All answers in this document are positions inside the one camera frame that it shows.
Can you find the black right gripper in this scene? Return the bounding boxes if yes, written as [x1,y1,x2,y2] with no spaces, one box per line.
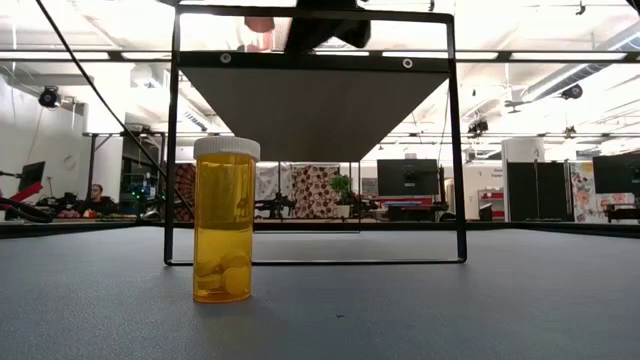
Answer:
[284,0,373,52]

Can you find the amber pill bottle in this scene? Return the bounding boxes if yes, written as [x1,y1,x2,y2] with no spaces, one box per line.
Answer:
[192,136,262,305]

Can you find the red shelf unit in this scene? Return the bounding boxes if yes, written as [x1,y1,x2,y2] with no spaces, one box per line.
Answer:
[477,188,506,221]

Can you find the green background plant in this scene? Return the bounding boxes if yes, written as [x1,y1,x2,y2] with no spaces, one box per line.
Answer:
[328,173,354,220]

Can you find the brown dotted tapestry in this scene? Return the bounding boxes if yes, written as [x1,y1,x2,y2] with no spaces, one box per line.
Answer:
[291,164,341,220]

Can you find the black monitor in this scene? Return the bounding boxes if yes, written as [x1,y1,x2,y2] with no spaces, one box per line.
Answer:
[19,160,46,195]
[376,158,440,197]
[592,153,640,197]

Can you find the orange mandala tapestry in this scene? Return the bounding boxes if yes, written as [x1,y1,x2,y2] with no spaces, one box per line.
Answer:
[173,162,197,223]

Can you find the black metal rack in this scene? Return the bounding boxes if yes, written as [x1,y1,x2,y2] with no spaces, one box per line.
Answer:
[84,130,167,221]

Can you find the person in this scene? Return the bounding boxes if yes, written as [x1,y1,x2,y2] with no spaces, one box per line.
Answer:
[79,183,119,216]

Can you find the black cabinet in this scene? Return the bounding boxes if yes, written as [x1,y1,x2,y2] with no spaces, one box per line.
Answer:
[505,160,575,223]

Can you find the floral tapestry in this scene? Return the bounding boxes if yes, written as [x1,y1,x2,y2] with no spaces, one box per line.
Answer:
[569,160,636,224]

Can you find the wooden shelf black frame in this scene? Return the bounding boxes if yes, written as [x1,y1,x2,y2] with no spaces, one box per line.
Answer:
[163,4,469,266]

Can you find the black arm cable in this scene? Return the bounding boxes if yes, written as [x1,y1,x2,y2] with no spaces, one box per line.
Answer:
[33,0,195,219]

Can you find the black ceiling camera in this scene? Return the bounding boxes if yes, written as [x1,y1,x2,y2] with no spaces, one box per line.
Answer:
[559,83,585,101]
[38,87,61,109]

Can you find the black table frame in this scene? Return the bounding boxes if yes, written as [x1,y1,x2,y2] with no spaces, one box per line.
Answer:
[0,219,640,239]

